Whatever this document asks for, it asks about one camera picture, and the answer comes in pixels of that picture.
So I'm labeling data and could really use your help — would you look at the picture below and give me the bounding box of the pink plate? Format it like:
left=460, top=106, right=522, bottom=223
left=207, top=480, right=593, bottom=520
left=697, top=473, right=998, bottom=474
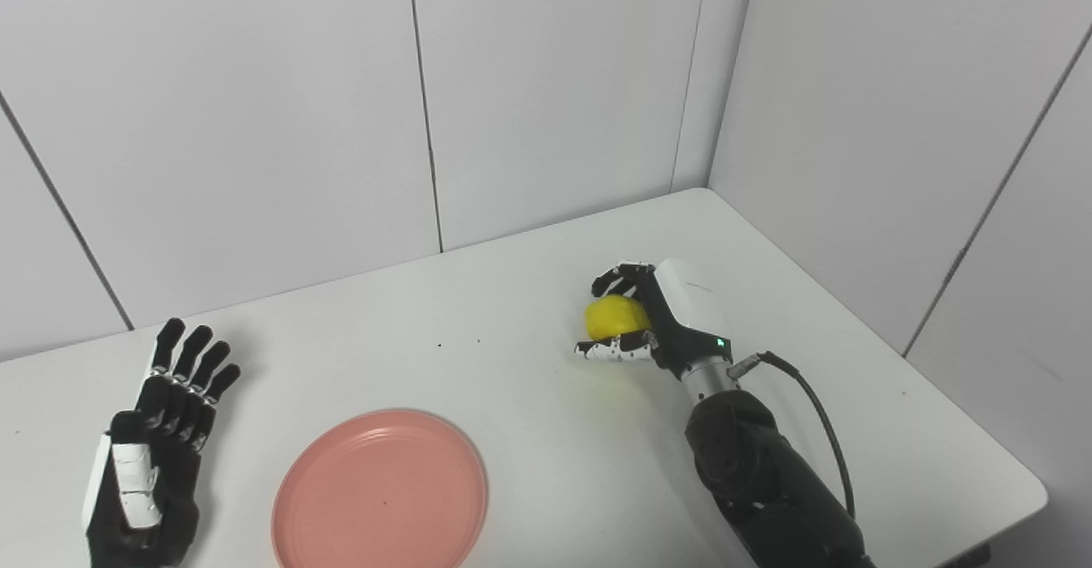
left=271, top=409, right=489, bottom=568

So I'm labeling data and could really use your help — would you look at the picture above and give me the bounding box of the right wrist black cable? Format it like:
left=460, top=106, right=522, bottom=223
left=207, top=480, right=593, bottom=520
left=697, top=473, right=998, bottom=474
left=728, top=351, right=857, bottom=519

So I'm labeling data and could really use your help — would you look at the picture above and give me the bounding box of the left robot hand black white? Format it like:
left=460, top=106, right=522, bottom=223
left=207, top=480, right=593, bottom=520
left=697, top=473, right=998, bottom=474
left=81, top=318, right=242, bottom=568

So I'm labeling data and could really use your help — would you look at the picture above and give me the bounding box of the yellow lemon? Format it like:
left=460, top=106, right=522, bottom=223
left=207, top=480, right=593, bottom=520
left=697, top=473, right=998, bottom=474
left=584, top=294, right=653, bottom=340

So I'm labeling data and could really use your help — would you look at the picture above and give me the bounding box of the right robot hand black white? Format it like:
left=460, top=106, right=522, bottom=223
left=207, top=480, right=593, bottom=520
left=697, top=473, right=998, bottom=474
left=574, top=258, right=735, bottom=380

